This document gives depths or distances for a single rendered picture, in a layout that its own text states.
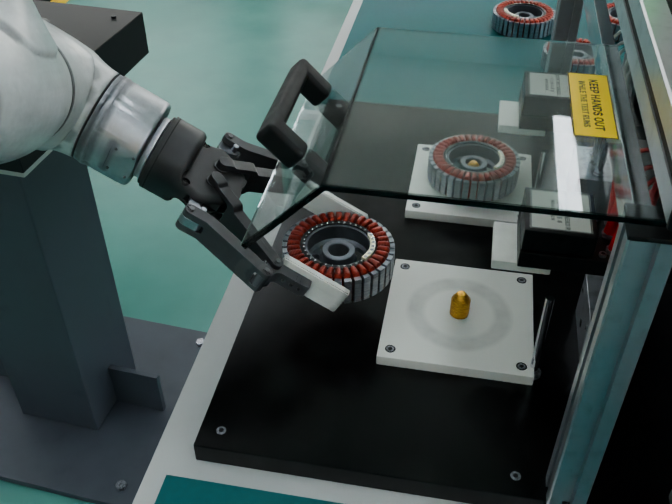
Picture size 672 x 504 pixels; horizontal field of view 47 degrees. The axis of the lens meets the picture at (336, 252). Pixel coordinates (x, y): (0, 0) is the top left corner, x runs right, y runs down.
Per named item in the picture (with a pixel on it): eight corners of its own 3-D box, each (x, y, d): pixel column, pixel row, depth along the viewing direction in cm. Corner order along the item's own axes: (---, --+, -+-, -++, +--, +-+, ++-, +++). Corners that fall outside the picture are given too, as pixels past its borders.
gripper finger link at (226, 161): (205, 193, 76) (201, 182, 77) (300, 202, 83) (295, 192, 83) (221, 166, 74) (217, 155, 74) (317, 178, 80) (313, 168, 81)
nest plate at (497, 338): (375, 364, 76) (376, 355, 75) (395, 266, 87) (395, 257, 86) (532, 386, 74) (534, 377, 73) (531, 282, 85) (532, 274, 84)
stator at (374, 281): (271, 299, 75) (269, 270, 73) (296, 230, 84) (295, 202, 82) (385, 314, 74) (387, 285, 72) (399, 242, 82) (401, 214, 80)
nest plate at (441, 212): (404, 218, 94) (405, 209, 93) (417, 152, 106) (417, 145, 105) (530, 231, 92) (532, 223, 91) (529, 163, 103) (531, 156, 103)
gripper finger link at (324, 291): (286, 252, 71) (284, 258, 71) (350, 289, 73) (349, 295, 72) (272, 272, 73) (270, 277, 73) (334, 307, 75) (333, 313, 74)
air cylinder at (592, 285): (578, 363, 76) (589, 323, 72) (574, 311, 82) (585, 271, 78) (632, 370, 75) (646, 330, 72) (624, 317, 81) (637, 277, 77)
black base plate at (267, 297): (195, 460, 70) (192, 444, 68) (329, 113, 118) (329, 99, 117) (748, 549, 63) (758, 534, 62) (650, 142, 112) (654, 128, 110)
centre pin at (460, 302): (449, 318, 79) (451, 298, 77) (450, 305, 80) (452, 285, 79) (468, 320, 79) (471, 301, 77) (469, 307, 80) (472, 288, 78)
